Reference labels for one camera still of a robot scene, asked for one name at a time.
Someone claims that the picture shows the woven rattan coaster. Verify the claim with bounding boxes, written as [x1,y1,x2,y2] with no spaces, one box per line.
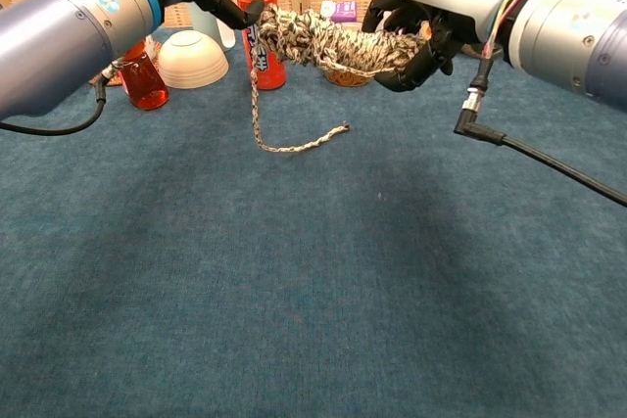
[87,40,163,88]

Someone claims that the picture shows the orange-lid plastic jar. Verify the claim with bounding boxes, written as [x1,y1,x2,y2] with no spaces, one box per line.
[322,65,373,88]

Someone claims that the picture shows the braided beige rope bundle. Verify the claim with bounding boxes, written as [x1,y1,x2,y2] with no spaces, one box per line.
[248,4,435,155]

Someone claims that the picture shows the small purple carton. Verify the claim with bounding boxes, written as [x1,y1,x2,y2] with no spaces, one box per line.
[320,0,359,23]

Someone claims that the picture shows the beige upturned bowl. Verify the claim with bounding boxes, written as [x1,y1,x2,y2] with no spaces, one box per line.
[157,29,230,90]

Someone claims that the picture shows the orange soda can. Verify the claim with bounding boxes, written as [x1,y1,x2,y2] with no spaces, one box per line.
[236,0,288,91]

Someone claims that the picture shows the honey bottle yellow cap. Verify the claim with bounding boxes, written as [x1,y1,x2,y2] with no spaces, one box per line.
[117,38,170,112]

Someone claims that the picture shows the white light blue mug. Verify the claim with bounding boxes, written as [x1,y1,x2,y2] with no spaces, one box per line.
[188,0,237,51]

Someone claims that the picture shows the blue felt table cloth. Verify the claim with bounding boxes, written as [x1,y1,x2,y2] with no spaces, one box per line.
[0,25,627,418]

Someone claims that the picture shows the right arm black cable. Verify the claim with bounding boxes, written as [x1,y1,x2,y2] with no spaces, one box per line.
[453,58,627,208]

